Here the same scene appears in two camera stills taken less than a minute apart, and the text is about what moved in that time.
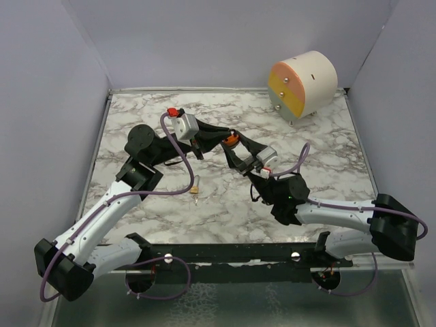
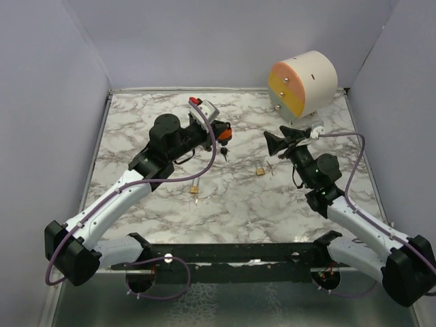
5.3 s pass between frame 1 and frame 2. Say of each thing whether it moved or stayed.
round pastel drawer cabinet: stayed
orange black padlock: moved
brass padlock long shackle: stayed
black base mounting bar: stayed
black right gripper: moved
